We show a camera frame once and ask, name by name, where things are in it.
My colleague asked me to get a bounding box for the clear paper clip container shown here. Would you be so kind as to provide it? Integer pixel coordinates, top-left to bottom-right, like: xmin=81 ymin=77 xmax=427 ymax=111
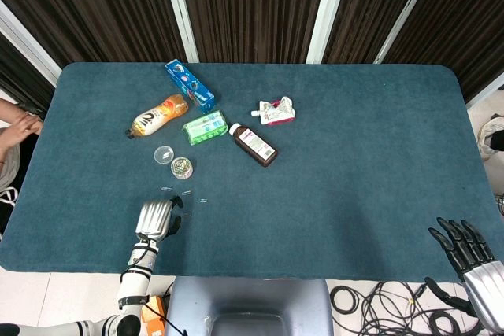
xmin=169 ymin=156 xmax=195 ymax=181

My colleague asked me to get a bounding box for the grey robot torso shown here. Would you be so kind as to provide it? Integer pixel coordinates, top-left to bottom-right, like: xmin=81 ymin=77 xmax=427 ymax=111
xmin=165 ymin=275 xmax=336 ymax=336

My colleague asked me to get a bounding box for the blue toothpaste box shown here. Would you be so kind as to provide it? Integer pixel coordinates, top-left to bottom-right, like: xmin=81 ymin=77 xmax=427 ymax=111
xmin=164 ymin=59 xmax=217 ymax=114

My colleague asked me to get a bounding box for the black floor cable loop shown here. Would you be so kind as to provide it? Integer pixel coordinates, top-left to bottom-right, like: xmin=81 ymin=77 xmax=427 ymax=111
xmin=329 ymin=284 xmax=358 ymax=314

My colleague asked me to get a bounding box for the green wet wipes pack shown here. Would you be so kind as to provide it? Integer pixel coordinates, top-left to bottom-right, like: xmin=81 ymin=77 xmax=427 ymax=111
xmin=182 ymin=110 xmax=230 ymax=147

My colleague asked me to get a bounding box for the orange cardboard box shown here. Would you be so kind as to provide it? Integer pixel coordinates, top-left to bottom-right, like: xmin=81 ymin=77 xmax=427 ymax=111
xmin=140 ymin=295 xmax=168 ymax=336

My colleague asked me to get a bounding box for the clear round lid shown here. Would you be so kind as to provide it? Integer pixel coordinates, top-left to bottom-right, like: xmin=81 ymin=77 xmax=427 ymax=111
xmin=153 ymin=145 xmax=176 ymax=165

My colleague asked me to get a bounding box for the orange drink bottle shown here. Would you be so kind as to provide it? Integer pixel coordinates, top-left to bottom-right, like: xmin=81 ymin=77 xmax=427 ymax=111
xmin=124 ymin=94 xmax=190 ymax=140

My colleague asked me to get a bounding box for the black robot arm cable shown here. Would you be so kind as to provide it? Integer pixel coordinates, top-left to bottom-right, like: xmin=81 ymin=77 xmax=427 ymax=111
xmin=120 ymin=238 xmax=160 ymax=279

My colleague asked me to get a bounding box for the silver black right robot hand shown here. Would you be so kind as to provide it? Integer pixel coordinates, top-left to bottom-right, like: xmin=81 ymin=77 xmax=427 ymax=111
xmin=424 ymin=216 xmax=504 ymax=334

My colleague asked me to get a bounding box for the black floor cable tangle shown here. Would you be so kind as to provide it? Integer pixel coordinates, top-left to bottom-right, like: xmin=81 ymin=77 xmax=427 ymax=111
xmin=355 ymin=279 xmax=484 ymax=336

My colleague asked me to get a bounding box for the teal table cloth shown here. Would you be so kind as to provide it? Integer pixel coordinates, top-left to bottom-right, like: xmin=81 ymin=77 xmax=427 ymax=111
xmin=0 ymin=61 xmax=504 ymax=284

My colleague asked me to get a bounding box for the crumpled white pink pouch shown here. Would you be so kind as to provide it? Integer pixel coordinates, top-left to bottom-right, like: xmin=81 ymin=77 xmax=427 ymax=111
xmin=250 ymin=96 xmax=298 ymax=127

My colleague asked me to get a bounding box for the brown medicine bottle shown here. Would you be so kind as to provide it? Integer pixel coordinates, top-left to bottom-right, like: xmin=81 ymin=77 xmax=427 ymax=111
xmin=228 ymin=122 xmax=280 ymax=168

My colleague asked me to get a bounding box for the white crumpled bag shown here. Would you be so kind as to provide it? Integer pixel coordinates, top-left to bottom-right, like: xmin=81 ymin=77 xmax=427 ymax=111
xmin=476 ymin=114 xmax=504 ymax=162

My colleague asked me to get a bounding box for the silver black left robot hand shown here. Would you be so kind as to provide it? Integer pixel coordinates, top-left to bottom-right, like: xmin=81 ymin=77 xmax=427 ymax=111
xmin=135 ymin=195 xmax=184 ymax=242

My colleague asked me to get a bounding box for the white partition frame post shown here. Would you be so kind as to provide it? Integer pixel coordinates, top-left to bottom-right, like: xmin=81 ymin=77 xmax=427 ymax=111
xmin=0 ymin=0 xmax=63 ymax=86
xmin=306 ymin=0 xmax=354 ymax=65
xmin=465 ymin=83 xmax=504 ymax=111
xmin=158 ymin=0 xmax=200 ymax=64
xmin=373 ymin=0 xmax=443 ymax=65

